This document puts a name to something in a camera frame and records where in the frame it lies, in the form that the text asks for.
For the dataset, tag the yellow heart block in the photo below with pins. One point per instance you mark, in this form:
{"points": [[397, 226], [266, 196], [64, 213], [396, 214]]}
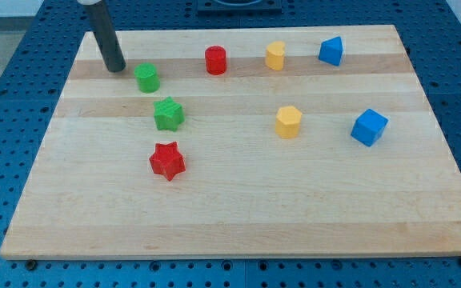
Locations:
{"points": [[275, 55]]}

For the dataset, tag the light wooden board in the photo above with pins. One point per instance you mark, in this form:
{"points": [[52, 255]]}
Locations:
{"points": [[246, 192]]}

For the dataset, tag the yellow hexagon block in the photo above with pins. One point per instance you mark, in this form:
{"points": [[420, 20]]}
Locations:
{"points": [[288, 121]]}

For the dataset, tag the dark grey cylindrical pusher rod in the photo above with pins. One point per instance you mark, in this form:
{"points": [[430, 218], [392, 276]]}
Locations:
{"points": [[104, 33]]}

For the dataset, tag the red star block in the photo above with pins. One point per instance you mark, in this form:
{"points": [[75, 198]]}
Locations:
{"points": [[167, 160]]}

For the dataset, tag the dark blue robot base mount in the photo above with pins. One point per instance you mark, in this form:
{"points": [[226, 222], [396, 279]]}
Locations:
{"points": [[237, 6]]}

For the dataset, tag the blue triangular prism block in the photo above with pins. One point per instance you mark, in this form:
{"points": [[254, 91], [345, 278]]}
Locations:
{"points": [[331, 51]]}

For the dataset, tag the blue cube block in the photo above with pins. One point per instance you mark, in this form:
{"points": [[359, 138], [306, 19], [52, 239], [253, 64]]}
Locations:
{"points": [[369, 127]]}

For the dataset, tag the green cylinder block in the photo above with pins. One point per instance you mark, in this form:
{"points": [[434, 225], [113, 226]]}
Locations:
{"points": [[146, 75]]}

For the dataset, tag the green star block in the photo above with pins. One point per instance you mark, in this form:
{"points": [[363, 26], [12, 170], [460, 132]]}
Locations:
{"points": [[168, 114]]}

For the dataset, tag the red cylinder block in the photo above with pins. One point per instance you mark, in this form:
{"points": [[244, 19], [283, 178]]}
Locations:
{"points": [[215, 57]]}

